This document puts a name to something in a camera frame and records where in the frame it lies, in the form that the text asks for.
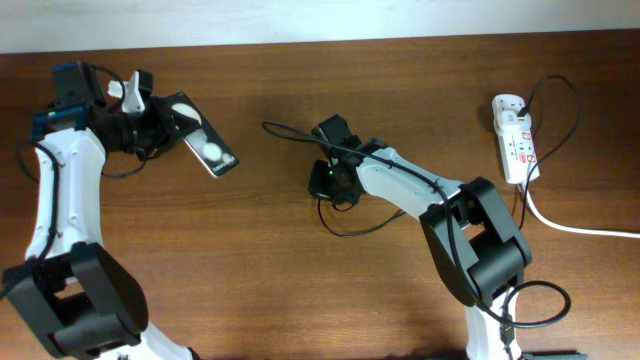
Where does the white USB plug adapter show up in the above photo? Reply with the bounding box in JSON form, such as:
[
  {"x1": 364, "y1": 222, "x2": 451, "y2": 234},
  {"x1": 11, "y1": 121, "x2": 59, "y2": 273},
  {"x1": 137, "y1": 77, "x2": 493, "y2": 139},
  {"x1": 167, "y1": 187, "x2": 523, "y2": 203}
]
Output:
[{"x1": 491, "y1": 94, "x2": 531, "y2": 135}]

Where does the white power strip cord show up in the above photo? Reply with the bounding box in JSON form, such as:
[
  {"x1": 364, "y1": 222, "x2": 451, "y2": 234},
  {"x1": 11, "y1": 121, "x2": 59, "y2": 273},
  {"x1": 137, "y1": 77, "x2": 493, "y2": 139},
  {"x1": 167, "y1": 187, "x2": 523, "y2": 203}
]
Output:
[{"x1": 522, "y1": 182, "x2": 640, "y2": 240}]

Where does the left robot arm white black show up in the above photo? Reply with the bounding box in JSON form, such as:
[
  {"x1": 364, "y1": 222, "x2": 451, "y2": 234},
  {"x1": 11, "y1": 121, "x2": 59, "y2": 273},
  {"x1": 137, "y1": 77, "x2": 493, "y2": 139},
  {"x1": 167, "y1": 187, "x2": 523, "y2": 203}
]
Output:
[{"x1": 1, "y1": 61, "x2": 207, "y2": 359}]

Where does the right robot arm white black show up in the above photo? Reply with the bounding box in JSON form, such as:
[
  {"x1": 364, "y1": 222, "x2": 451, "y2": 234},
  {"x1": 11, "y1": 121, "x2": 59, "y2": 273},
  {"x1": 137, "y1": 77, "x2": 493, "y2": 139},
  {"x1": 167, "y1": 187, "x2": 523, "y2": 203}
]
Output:
[{"x1": 309, "y1": 115, "x2": 532, "y2": 359}]

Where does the thin black charger cable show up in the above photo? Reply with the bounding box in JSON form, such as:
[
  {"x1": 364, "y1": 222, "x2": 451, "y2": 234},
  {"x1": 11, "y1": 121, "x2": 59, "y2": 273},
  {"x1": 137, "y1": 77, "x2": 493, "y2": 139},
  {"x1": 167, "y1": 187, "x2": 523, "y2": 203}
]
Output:
[{"x1": 316, "y1": 75, "x2": 585, "y2": 240}]

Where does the white power strip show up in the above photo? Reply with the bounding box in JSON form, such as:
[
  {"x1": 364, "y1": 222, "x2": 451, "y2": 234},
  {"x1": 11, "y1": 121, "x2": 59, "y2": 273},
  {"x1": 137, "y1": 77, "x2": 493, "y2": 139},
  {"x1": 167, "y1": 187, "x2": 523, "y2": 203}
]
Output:
[{"x1": 496, "y1": 129, "x2": 540, "y2": 185}]

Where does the black smartphone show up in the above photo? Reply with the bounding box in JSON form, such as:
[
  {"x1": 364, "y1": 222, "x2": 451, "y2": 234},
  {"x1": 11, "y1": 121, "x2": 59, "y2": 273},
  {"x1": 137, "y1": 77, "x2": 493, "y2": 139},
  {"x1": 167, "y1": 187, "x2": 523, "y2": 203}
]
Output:
[{"x1": 170, "y1": 92, "x2": 239, "y2": 178}]

